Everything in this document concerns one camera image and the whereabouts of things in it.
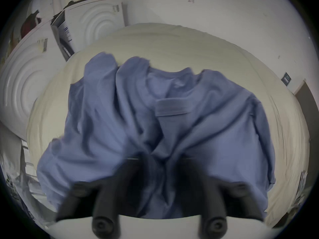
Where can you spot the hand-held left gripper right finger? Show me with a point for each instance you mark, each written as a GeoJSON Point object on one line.
{"type": "Point", "coordinates": [211, 200]}

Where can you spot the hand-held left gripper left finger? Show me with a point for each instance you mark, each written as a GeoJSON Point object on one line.
{"type": "Point", "coordinates": [109, 198]}

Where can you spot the blue shirt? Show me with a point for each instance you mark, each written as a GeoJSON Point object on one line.
{"type": "Point", "coordinates": [139, 113]}

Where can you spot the bed with beige sheet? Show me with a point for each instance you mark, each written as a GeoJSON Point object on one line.
{"type": "Point", "coordinates": [189, 48]}

